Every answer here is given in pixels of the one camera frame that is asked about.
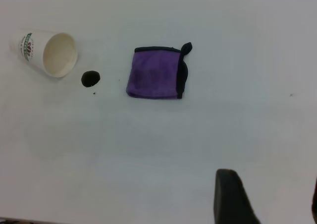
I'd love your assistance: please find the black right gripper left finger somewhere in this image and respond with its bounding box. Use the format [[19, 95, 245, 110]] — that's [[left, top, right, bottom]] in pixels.
[[213, 168, 262, 224]]

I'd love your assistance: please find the purple cloth with black trim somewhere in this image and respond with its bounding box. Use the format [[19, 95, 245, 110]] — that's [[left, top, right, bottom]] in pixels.
[[125, 42, 193, 100]]

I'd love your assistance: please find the dark coffee spill stain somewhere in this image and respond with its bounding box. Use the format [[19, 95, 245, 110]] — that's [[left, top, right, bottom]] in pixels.
[[81, 70, 102, 88]]

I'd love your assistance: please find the white paper coffee cup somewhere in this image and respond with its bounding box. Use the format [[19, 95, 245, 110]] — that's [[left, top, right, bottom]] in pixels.
[[9, 29, 79, 78]]

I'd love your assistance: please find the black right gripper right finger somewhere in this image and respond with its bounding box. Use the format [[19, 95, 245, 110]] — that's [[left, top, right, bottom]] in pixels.
[[310, 176, 317, 224]]

